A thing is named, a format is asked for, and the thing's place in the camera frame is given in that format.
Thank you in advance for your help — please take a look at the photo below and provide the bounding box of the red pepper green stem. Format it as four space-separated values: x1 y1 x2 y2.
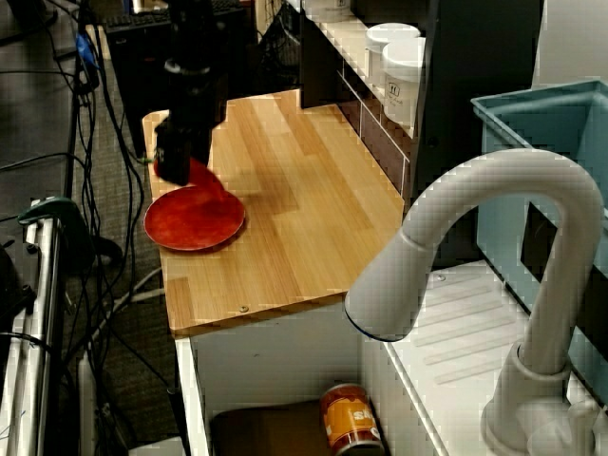
141 154 228 206

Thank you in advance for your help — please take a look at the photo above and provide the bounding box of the black keyboard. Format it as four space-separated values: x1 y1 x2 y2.
104 12 172 31

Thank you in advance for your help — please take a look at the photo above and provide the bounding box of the white jar house print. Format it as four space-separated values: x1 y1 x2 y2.
382 39 428 128

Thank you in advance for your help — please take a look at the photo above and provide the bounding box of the teal plastic bin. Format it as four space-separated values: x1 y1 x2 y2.
470 80 608 409

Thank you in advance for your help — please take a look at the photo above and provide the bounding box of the orange soup can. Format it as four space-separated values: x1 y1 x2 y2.
318 383 385 456

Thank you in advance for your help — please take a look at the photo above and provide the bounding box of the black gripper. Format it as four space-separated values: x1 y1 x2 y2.
154 112 215 187

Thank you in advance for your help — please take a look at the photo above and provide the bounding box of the plain white lidded jar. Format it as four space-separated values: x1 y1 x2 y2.
365 23 423 91

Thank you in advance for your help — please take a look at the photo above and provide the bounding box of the cream wall shelf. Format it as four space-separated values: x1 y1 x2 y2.
303 13 419 139

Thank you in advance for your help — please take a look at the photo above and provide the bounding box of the black cable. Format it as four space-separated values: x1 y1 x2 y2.
92 28 148 286

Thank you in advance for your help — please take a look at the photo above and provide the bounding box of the white cable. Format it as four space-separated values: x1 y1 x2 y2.
89 265 167 333

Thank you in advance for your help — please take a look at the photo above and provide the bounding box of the round red plate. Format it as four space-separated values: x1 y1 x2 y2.
143 185 247 253

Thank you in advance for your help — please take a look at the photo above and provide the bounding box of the black box stand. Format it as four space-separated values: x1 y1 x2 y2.
104 13 248 159

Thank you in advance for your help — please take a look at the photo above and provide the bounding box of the green clamp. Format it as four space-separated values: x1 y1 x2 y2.
17 196 96 272

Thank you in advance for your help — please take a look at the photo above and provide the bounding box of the white toy sink unit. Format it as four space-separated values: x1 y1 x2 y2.
175 258 608 456

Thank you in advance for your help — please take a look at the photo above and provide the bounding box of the grey toy faucet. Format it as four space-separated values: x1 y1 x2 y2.
344 149 608 456

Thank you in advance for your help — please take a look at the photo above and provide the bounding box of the silver aluminium frame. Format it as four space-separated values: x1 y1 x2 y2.
0 203 66 456

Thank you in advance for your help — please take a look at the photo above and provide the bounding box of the black door handle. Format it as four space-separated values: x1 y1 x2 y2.
165 387 192 456

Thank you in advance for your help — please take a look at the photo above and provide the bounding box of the grey desk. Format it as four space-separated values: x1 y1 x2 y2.
0 0 80 191

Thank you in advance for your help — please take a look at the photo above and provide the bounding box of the brown cardboard sheet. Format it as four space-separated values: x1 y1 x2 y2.
208 398 333 456

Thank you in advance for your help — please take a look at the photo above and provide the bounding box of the black hood cabinet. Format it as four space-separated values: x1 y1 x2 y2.
351 0 545 267

